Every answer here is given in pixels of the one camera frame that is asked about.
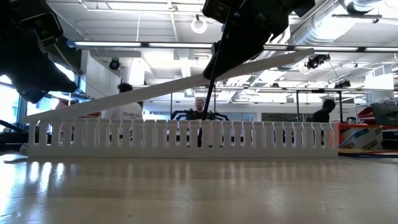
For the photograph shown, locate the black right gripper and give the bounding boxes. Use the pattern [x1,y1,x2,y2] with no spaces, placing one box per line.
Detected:
[203,0,290,80]

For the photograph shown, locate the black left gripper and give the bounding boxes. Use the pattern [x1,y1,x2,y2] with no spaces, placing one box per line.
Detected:
[0,34,78,105]

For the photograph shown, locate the white duct lid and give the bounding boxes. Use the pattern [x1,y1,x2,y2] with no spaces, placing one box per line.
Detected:
[24,47,316,124]

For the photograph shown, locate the white slotted cable duct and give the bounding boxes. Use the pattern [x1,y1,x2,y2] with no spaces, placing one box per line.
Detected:
[25,117,340,159]

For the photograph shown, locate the person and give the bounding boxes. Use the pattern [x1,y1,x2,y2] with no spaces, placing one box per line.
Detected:
[186,98,212,121]
[312,98,337,123]
[101,82,144,121]

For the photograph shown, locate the long ceiling light strip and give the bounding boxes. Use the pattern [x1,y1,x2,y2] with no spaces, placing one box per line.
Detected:
[67,40,398,53]

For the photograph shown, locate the red storage bins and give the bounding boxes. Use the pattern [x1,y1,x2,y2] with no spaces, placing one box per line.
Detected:
[356,106,374,125]

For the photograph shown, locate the black monitor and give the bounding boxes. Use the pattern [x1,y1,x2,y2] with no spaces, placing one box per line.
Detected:
[371,102,398,126]

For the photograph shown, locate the white coiled ceiling cable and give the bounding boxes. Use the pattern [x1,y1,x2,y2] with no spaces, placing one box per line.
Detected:
[190,17,208,35]

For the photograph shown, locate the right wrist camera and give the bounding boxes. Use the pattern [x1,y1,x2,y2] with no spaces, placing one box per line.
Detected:
[201,0,233,24]

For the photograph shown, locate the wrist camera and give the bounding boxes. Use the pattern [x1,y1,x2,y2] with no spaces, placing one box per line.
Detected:
[201,0,233,24]
[18,11,65,48]

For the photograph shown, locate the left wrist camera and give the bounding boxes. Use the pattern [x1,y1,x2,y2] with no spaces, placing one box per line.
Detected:
[18,11,65,48]

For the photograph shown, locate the black ceiling camera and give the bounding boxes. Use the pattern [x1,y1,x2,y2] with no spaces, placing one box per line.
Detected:
[333,79,352,90]
[108,57,121,71]

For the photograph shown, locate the ceiling camera rig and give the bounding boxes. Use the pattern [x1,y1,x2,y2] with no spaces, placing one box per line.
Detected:
[304,54,331,70]

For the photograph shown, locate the black frame stand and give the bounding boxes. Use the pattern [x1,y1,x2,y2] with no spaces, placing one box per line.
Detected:
[294,88,345,124]

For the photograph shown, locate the silver round ventilation duct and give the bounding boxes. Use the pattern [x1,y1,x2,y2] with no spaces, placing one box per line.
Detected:
[287,0,386,47]

